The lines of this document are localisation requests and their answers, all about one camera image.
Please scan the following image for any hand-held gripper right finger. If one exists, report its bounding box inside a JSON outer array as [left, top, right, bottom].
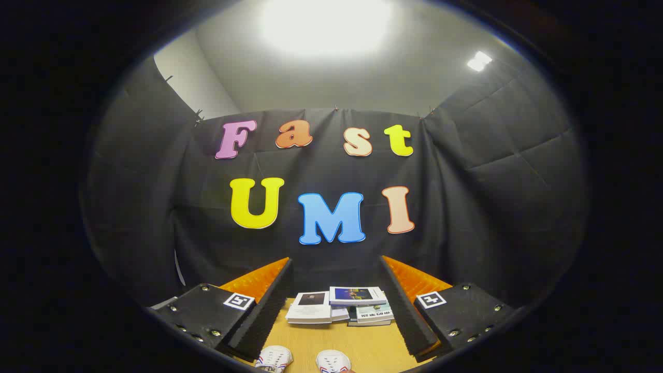
[[380, 255, 518, 363]]

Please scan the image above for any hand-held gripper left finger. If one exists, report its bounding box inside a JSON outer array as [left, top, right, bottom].
[[148, 257, 294, 363]]

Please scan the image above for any white shoe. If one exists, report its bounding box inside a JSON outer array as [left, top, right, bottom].
[[315, 350, 353, 373], [255, 346, 294, 373]]

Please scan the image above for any teal cover book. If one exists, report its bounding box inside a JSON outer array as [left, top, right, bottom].
[[355, 303, 394, 324]]

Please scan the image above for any dark grey book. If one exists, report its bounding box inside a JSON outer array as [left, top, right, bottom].
[[347, 307, 392, 327]]

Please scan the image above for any white book dark photo cover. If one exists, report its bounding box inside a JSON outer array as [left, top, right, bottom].
[[286, 292, 332, 325]]

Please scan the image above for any blue cover book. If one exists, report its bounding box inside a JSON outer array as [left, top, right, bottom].
[[329, 286, 387, 306]]

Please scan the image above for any small ceiling light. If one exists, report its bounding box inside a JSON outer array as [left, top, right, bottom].
[[466, 51, 493, 72]]

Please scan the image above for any large ceiling light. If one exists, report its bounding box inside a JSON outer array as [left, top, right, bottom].
[[259, 0, 394, 55]]

